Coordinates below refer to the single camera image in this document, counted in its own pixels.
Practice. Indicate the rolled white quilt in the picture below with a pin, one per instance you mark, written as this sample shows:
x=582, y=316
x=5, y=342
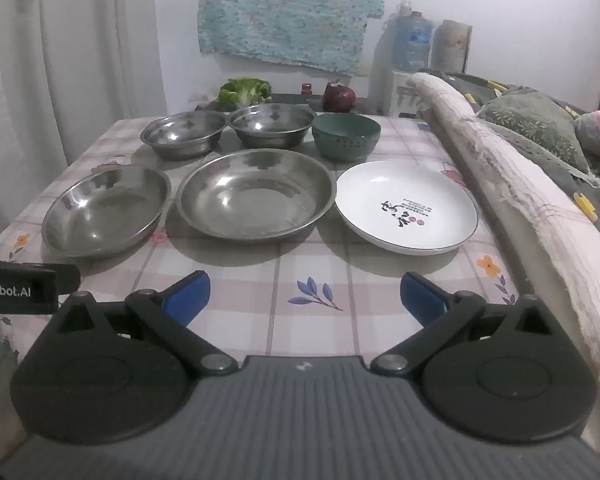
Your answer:
x=505, y=170

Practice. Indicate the medium steel basin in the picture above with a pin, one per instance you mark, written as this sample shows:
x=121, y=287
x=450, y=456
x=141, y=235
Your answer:
x=255, y=200

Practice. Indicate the rolled paper sheet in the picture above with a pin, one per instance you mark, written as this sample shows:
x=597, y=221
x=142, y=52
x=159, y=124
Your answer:
x=451, y=45

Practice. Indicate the white printed ceramic plate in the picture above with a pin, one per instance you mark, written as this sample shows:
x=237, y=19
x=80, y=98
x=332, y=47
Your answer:
x=380, y=190

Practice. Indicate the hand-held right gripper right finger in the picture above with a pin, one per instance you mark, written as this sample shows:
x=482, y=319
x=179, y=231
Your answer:
x=422, y=300

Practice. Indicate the blue water bottle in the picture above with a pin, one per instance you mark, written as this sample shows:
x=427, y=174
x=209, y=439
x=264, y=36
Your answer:
x=412, y=40

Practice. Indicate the green ceramic bowl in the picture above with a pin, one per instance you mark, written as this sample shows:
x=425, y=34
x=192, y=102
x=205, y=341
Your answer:
x=347, y=142

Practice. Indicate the white water dispenser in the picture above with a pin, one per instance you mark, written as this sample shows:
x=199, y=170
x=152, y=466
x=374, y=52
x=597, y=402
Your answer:
x=407, y=95

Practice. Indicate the small steel bowl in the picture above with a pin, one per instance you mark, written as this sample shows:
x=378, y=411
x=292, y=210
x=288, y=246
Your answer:
x=270, y=127
x=180, y=135

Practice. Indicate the yellow clip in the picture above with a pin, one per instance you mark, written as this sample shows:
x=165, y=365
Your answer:
x=585, y=205

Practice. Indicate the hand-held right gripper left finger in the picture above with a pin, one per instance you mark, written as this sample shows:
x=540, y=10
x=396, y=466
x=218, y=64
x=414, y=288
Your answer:
x=187, y=295

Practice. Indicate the green lettuce head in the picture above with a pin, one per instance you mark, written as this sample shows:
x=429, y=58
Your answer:
x=245, y=91

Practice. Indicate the small jar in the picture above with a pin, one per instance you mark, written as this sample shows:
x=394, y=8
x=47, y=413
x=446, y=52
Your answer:
x=306, y=89

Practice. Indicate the large steel basin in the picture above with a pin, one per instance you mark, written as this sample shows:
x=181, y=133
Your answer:
x=105, y=215

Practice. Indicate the red onion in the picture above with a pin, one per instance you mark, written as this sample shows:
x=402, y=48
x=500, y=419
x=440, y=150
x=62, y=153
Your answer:
x=338, y=97

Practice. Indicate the white curtain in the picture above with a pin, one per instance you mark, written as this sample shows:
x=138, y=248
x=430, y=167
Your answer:
x=65, y=60

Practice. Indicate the green lace-edged pillow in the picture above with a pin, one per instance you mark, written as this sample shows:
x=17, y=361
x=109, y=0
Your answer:
x=535, y=125

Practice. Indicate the teal wall cloth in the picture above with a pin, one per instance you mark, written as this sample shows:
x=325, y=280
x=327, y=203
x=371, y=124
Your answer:
x=290, y=10

